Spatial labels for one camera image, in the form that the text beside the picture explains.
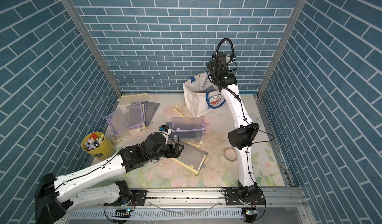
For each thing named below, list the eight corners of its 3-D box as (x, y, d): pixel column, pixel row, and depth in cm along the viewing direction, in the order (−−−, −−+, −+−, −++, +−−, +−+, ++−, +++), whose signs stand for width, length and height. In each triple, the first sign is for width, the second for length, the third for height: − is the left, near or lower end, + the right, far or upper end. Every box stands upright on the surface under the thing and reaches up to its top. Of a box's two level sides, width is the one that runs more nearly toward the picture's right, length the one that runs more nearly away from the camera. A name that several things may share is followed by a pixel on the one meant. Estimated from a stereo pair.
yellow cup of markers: (92, 161, 88) (76, 151, 76) (100, 143, 95) (86, 131, 83) (113, 161, 88) (100, 151, 76) (120, 143, 95) (109, 131, 83)
